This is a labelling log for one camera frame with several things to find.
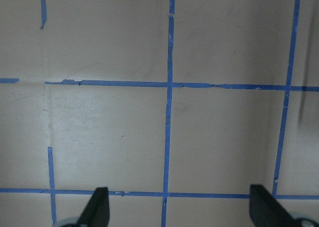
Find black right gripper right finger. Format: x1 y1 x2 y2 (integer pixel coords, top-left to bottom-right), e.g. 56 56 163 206
249 185 298 227

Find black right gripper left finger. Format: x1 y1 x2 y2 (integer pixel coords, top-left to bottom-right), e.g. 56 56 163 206
76 187 110 227

